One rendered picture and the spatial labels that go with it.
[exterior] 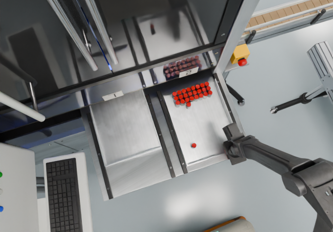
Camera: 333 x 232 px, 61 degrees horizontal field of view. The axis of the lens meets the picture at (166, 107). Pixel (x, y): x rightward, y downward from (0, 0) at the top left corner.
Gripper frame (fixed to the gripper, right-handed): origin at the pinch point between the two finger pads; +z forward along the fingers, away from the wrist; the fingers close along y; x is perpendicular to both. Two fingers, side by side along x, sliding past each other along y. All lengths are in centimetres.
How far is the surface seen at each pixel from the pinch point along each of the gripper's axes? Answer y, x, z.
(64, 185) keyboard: 11, 76, 7
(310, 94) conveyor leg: 24, -86, 67
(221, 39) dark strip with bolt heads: 38, -4, -34
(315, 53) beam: 44, -84, 39
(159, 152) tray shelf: 10.4, 29.7, 2.0
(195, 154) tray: 4.6, 14.4, 1.9
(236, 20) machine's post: 37, -7, -46
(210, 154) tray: 2.4, 8.3, 1.9
